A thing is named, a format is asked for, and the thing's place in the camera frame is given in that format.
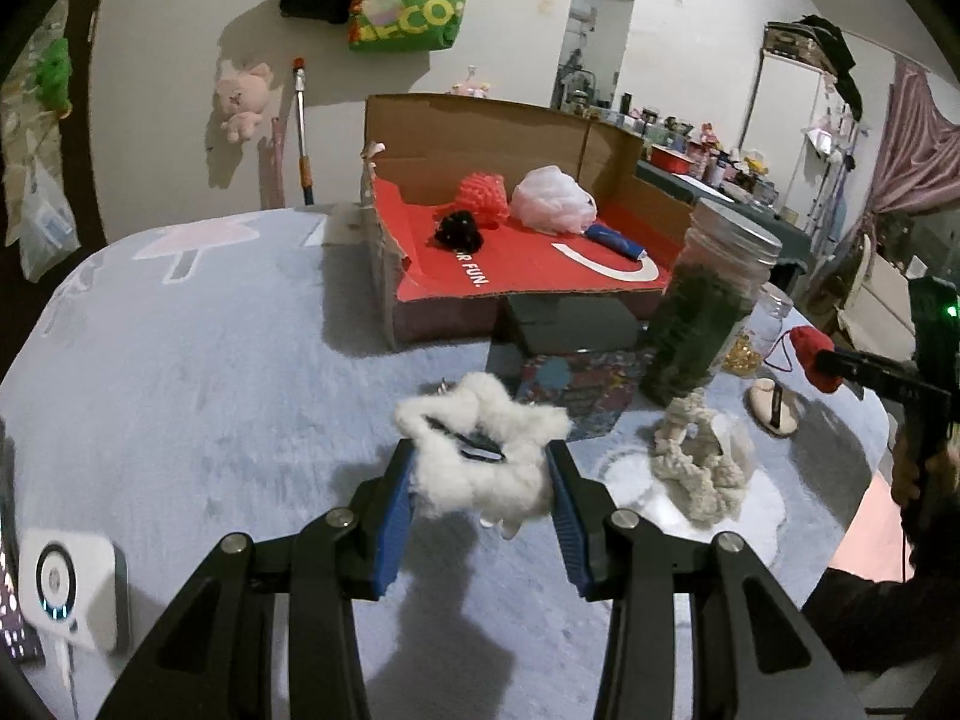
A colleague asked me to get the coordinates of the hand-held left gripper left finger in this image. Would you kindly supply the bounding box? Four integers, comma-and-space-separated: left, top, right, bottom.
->
97, 439, 415, 720

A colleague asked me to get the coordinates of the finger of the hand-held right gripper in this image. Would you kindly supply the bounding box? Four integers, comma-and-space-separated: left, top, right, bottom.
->
814, 349, 950, 421

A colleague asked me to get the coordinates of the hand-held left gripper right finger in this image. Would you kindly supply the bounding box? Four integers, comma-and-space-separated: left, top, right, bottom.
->
547, 441, 867, 720

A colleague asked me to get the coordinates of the red knit ball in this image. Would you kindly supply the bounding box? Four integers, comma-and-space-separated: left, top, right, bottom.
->
766, 326, 848, 395

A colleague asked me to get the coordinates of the white fluffy scrunchie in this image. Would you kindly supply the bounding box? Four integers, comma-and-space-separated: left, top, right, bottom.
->
395, 373, 572, 541

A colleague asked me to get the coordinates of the beige crochet scrunchie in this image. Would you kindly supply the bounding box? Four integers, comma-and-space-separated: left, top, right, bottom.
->
649, 388, 755, 526

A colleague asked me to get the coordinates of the cardboard box with red lining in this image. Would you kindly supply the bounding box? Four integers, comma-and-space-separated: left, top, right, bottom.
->
362, 94, 740, 352

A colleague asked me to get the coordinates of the blue tube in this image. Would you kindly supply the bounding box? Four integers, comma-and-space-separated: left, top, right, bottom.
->
585, 223, 647, 262

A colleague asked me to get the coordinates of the black knit scrunchie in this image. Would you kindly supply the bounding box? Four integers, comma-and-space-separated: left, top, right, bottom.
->
433, 211, 485, 250

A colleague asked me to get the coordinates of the white foam net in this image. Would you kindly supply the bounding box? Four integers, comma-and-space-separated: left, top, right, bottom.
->
510, 165, 599, 235

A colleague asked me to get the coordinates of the coral foam net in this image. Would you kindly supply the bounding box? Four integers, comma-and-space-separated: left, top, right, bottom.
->
450, 172, 511, 230

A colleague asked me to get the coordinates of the person's right forearm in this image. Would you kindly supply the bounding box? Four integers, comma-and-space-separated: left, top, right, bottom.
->
802, 532, 960, 680

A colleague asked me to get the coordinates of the person's right hand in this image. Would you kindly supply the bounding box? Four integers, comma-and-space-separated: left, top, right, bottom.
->
891, 431, 960, 537

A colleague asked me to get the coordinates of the cream plush pad with tag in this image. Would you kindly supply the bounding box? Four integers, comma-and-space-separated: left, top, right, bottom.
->
746, 377, 807, 436

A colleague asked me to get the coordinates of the glass jar of gold beads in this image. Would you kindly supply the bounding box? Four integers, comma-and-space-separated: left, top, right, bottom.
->
724, 285, 794, 377

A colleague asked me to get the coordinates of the colourful printed box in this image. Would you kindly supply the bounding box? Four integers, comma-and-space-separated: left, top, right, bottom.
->
517, 349, 653, 440

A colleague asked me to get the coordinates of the glass jar of green leaves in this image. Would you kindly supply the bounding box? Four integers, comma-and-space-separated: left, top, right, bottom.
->
639, 199, 783, 407

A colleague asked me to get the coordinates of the pink curtain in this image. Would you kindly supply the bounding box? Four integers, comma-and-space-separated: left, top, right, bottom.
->
870, 56, 960, 218

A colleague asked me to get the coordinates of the table with green cloth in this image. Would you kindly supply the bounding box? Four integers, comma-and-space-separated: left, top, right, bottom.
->
634, 157, 815, 263

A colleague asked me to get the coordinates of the white wardrobe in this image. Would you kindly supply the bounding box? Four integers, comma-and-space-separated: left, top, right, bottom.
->
739, 22, 863, 203

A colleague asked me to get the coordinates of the row of small table items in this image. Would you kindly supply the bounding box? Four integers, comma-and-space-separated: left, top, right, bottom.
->
570, 86, 773, 192

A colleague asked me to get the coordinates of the dark bag on wardrobe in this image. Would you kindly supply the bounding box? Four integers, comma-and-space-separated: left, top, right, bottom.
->
765, 13, 863, 117

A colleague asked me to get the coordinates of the smartphone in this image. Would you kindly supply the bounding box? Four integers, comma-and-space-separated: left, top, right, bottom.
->
0, 540, 46, 665

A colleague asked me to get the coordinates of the pink plush toy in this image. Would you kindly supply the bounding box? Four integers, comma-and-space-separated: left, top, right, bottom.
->
214, 62, 275, 143

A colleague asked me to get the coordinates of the white plastic bag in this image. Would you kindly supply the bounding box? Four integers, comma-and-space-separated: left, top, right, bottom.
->
7, 157, 82, 282

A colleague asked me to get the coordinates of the hanging door organizer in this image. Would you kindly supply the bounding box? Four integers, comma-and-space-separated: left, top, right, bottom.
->
0, 7, 76, 188

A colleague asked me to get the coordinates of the green plush toy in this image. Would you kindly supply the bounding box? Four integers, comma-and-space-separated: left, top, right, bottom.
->
34, 37, 76, 121

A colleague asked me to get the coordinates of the white wireless charger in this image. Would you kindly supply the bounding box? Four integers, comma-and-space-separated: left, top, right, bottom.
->
16, 529, 128, 653

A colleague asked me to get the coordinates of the white charger cable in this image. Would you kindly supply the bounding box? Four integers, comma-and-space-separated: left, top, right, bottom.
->
56, 649, 83, 720

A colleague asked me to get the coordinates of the wall mirror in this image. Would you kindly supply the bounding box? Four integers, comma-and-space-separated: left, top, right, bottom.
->
551, 0, 641, 117

